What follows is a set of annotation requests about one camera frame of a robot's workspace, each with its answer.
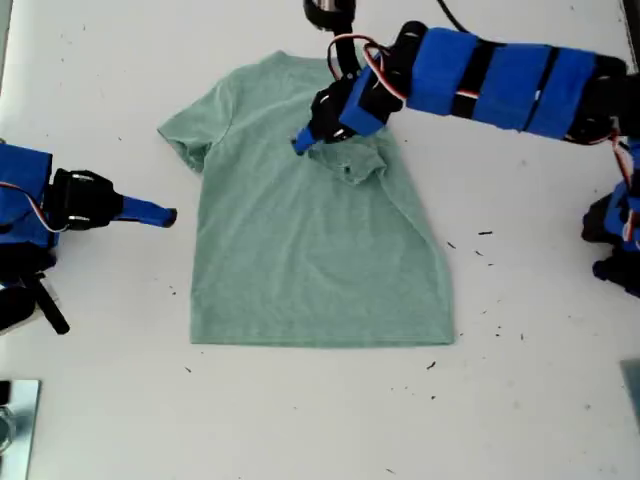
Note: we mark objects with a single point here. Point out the green t-shirt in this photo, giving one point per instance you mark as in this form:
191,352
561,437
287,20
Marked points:
310,260

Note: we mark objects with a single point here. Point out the black clamp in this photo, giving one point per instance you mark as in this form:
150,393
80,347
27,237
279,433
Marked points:
4,392

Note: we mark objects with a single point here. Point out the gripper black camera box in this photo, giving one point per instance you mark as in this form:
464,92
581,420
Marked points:
14,307

